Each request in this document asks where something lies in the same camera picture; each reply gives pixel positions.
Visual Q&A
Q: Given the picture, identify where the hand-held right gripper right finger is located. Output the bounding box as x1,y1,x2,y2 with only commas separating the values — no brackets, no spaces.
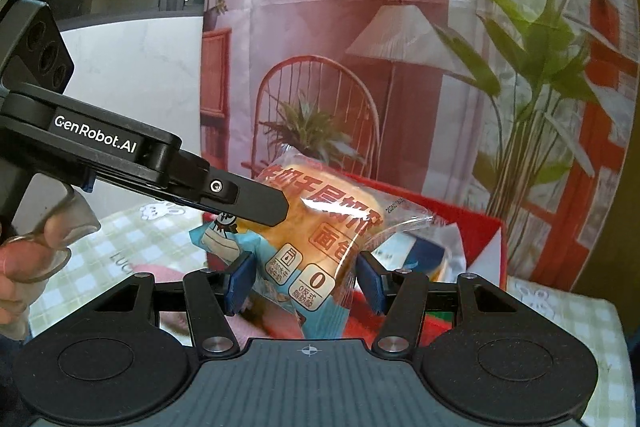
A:
356,251,506,358

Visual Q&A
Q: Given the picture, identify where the printed room scene backdrop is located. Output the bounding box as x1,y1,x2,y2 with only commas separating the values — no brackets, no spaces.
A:
200,0,636,298

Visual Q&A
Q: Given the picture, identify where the clear bread packet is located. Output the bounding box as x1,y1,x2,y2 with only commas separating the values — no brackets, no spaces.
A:
189,144,448,340

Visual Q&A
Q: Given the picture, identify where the red strawberry print box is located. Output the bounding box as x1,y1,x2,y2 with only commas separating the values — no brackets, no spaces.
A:
345,189,510,338

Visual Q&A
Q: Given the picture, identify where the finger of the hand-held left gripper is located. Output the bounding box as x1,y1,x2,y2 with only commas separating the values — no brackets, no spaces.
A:
160,149,290,228

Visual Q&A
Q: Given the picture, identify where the blue white packet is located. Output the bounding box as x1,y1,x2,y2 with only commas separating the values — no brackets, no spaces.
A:
372,234,468,283

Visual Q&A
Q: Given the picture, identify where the green checked rabbit tablecloth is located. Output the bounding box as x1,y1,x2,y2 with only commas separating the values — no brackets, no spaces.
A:
25,202,626,427

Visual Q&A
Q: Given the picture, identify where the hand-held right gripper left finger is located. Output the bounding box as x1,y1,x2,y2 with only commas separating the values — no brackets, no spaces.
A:
92,253,257,358

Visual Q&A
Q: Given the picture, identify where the person's left hand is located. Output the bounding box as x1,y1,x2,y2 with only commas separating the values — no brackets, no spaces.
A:
0,184,101,340

